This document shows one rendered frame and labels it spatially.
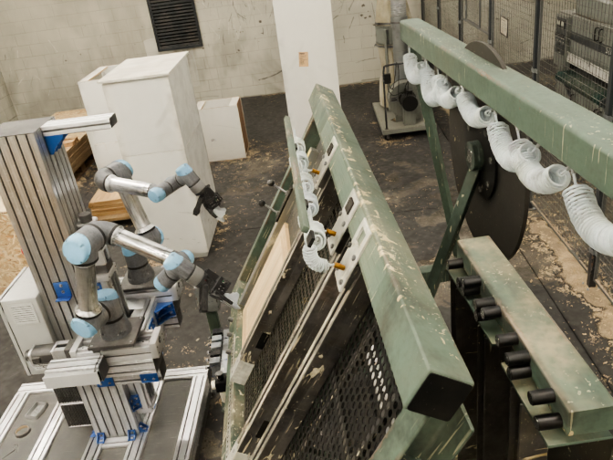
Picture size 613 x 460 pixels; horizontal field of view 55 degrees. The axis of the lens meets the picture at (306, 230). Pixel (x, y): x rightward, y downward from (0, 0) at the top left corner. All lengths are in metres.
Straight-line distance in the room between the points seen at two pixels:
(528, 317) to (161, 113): 4.15
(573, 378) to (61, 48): 11.01
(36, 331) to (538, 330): 2.52
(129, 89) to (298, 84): 2.04
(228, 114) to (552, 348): 6.81
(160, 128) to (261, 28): 5.89
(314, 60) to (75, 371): 4.36
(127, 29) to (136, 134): 6.11
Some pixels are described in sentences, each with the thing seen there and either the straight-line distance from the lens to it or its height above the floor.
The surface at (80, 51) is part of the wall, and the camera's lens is 11.62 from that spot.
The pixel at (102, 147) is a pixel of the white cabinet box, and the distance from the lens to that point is 7.32.
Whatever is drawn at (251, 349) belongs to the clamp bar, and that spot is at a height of 1.08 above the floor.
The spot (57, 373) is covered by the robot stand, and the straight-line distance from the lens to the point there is 3.11.
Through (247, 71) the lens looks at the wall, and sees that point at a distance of 11.04.
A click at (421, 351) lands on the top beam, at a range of 1.13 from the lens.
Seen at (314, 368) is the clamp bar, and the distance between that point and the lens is 1.78.
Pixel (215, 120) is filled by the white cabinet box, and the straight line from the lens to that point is 7.93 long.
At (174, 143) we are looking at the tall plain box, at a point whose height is 1.15.
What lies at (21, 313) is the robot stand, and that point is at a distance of 3.28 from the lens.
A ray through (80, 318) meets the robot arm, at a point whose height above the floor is 1.26.
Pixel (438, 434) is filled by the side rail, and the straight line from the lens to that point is 1.31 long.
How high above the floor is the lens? 2.68
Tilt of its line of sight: 27 degrees down
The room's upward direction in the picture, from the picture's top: 8 degrees counter-clockwise
